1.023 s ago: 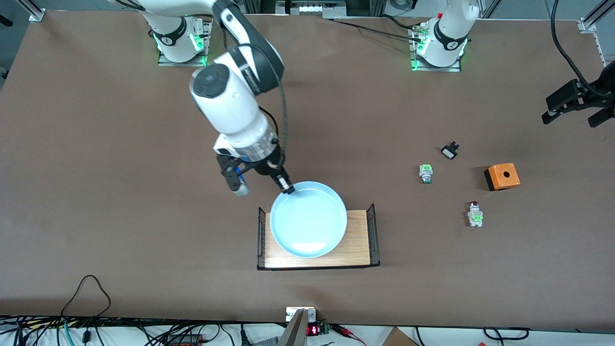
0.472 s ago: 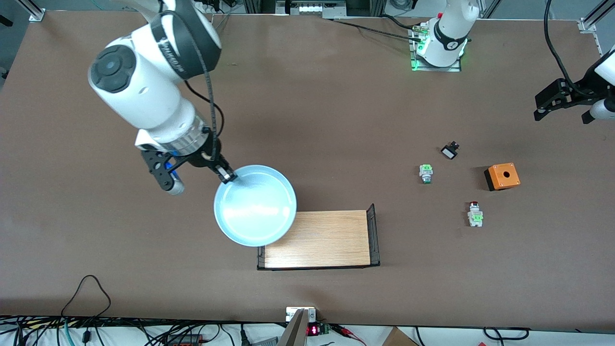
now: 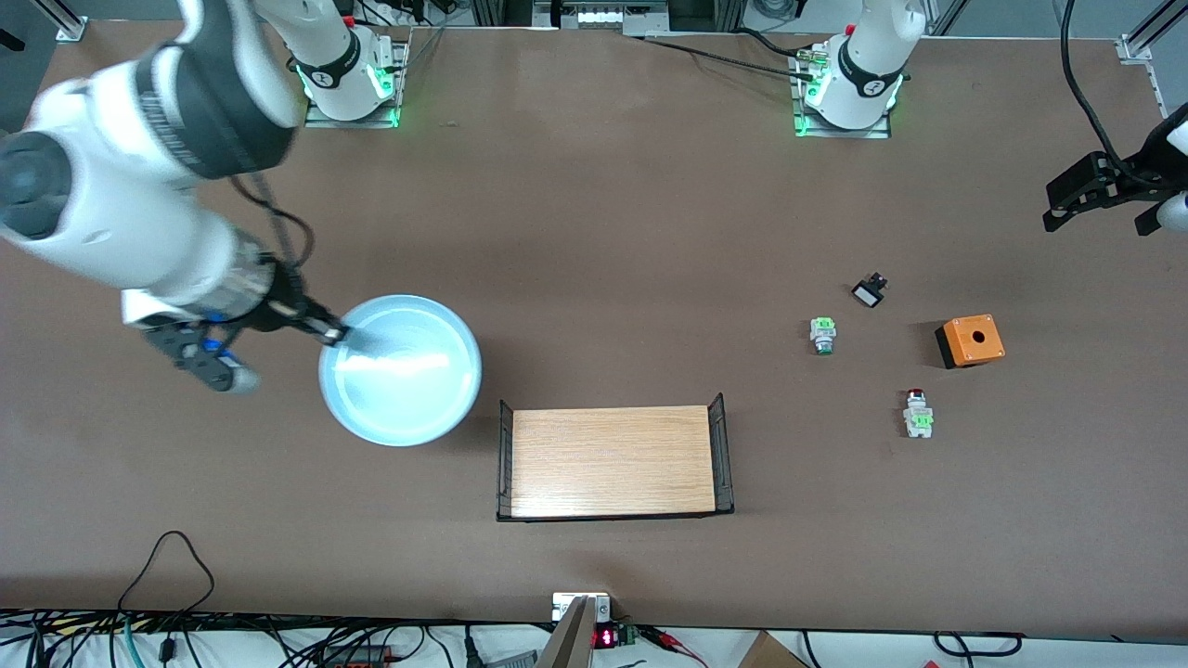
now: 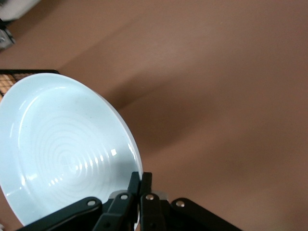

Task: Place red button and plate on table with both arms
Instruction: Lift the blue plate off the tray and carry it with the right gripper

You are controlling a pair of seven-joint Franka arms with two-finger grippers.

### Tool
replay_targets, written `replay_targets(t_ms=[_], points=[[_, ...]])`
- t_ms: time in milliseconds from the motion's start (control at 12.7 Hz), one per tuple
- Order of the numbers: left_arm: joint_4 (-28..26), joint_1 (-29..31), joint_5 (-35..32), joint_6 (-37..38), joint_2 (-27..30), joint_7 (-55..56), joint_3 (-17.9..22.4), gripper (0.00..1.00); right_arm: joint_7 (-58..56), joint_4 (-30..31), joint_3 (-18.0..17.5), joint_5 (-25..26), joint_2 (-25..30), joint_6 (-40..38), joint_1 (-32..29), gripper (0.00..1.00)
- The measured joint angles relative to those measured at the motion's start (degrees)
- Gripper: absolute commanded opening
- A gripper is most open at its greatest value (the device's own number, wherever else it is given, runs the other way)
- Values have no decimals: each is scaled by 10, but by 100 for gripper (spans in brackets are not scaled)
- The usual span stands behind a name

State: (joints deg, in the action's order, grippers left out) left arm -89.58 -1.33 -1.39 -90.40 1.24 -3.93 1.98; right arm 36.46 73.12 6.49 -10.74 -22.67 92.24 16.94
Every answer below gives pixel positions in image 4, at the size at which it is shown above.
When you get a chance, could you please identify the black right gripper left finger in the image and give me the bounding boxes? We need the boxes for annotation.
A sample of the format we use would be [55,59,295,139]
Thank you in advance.
[14,171,141,231]

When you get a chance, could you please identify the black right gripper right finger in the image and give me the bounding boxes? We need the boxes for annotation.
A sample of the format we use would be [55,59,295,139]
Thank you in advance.
[140,172,241,231]

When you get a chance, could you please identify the light blue round plate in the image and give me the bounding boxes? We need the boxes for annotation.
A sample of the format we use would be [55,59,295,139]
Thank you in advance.
[0,73,142,231]

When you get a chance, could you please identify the wooden tray black wire sides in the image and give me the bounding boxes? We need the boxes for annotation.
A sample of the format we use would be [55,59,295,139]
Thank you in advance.
[0,69,61,97]

